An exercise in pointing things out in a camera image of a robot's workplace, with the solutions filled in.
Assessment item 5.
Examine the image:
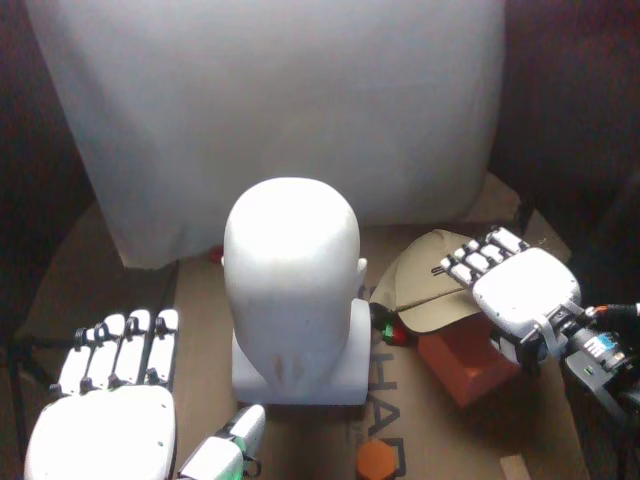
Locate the white mannequin head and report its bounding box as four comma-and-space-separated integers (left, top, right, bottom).
222, 177, 372, 407

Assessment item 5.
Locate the white backdrop sheet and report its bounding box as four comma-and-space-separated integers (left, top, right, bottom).
24, 0, 507, 271

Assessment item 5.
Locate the brown cardboard sheet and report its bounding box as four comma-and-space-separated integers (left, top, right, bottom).
14, 169, 596, 480

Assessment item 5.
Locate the beige baseball cap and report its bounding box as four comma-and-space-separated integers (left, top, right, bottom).
369, 228, 489, 335

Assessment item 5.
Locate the pale wooden block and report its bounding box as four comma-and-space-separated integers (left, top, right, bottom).
499, 454, 534, 480

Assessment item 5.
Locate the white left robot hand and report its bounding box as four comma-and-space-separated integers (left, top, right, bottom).
23, 308, 267, 480

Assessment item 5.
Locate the orange cube block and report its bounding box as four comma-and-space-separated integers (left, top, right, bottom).
417, 314, 524, 409

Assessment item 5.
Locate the orange hexagonal block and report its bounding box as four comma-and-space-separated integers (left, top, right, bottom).
356, 439, 401, 480

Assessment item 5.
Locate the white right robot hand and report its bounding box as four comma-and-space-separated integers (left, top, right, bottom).
439, 225, 584, 375

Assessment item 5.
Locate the red and green toy brick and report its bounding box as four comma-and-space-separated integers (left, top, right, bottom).
380, 320, 412, 347

